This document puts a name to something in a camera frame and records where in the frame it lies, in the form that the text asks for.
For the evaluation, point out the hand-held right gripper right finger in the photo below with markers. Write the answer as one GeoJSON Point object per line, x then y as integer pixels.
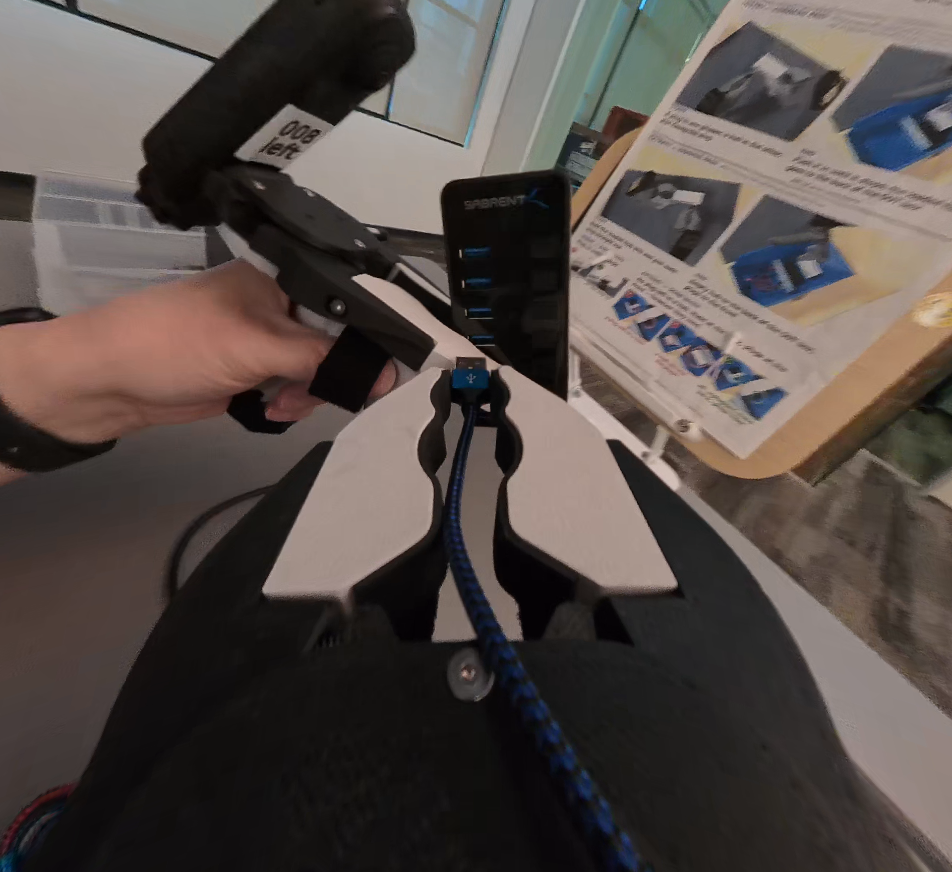
{"type": "Point", "coordinates": [580, 507]}

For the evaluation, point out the clear plastic bin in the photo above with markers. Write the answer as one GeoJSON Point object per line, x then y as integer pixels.
{"type": "Point", "coordinates": [111, 239]}

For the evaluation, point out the printed instruction sheet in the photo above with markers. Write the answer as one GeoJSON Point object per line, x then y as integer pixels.
{"type": "Point", "coordinates": [781, 180]}

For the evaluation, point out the black usb hub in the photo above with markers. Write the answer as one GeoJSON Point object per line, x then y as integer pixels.
{"type": "Point", "coordinates": [520, 277]}

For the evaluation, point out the white stand base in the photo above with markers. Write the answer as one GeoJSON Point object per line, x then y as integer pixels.
{"type": "Point", "coordinates": [617, 433]}

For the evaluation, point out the orange box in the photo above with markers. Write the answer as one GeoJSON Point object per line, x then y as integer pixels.
{"type": "Point", "coordinates": [626, 120]}

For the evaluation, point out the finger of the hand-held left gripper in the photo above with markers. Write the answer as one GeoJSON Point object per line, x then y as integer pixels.
{"type": "Point", "coordinates": [420, 318]}

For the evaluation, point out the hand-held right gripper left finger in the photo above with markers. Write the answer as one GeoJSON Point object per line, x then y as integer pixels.
{"type": "Point", "coordinates": [357, 507]}

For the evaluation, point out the black wrist band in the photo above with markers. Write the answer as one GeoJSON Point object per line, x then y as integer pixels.
{"type": "Point", "coordinates": [44, 452]}

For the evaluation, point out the person's left hand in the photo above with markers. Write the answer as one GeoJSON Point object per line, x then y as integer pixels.
{"type": "Point", "coordinates": [186, 344]}

